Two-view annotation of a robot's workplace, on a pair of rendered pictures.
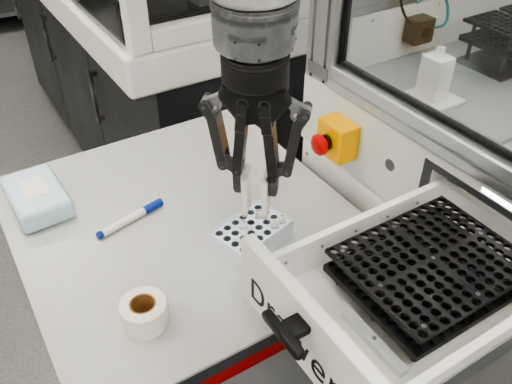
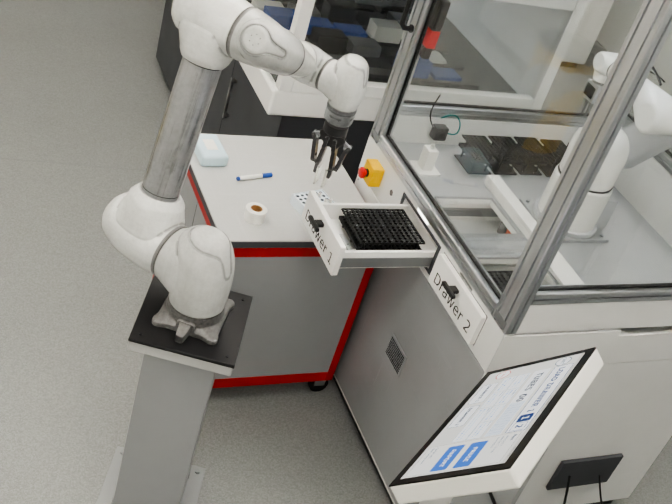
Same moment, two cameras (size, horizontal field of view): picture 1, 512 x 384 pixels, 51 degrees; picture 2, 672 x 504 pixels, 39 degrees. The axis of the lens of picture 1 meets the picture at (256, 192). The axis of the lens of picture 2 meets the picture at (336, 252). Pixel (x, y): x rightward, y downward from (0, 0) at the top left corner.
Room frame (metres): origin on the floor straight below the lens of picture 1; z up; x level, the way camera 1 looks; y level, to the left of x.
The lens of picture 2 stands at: (-1.98, -0.14, 2.46)
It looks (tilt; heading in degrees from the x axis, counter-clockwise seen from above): 35 degrees down; 0
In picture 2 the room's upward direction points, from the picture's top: 19 degrees clockwise
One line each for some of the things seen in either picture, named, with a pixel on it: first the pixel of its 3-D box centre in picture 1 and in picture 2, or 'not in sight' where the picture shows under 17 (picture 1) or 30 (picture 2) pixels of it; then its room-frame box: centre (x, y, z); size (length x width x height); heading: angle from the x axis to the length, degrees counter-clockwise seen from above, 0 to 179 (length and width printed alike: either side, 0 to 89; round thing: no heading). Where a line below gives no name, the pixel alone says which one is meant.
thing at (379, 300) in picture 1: (374, 289); (353, 225); (0.46, -0.15, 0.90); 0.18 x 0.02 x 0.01; 32
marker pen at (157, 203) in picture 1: (130, 218); (254, 176); (0.74, 0.23, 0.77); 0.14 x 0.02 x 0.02; 135
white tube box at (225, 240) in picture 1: (251, 234); (312, 203); (0.69, 0.01, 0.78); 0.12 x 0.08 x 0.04; 136
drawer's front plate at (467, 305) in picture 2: not in sight; (456, 297); (0.30, -0.50, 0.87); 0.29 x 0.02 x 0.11; 32
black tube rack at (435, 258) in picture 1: (428, 274); (380, 233); (0.51, -0.23, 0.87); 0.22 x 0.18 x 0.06; 122
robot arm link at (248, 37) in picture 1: (254, 24); (340, 113); (0.54, 0.00, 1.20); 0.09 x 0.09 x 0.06
